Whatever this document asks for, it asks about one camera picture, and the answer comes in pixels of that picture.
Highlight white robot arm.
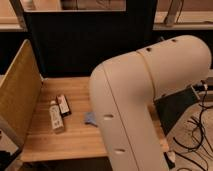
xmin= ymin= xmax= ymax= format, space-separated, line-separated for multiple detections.
xmin=89 ymin=35 xmax=212 ymax=171

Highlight white box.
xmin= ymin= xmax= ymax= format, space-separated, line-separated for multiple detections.
xmin=49 ymin=100 xmax=64 ymax=133

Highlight black back panel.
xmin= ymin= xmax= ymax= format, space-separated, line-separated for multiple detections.
xmin=24 ymin=0 xmax=157 ymax=77

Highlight black panel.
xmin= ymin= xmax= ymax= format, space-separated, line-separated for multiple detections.
xmin=24 ymin=0 xmax=157 ymax=77
xmin=154 ymin=88 xmax=198 ymax=135

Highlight black right side panel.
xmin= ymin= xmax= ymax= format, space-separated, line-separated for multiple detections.
xmin=154 ymin=88 xmax=198 ymax=135

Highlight wooden side panel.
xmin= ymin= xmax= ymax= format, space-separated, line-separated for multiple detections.
xmin=0 ymin=39 xmax=42 ymax=148

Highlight power strip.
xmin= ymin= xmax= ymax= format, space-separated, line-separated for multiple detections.
xmin=198 ymin=77 xmax=213 ymax=89

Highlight black floor cables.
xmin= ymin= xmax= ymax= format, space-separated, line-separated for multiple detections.
xmin=172 ymin=79 xmax=213 ymax=171

